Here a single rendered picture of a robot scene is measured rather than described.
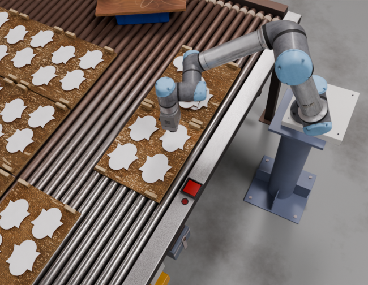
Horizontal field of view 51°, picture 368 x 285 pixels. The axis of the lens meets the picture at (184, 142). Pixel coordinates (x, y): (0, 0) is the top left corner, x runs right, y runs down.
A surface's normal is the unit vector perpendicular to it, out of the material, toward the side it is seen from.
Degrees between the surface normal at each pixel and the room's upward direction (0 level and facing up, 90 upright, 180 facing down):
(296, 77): 85
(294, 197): 0
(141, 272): 0
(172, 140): 0
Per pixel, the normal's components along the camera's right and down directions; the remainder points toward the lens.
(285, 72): -0.07, 0.82
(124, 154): -0.08, -0.51
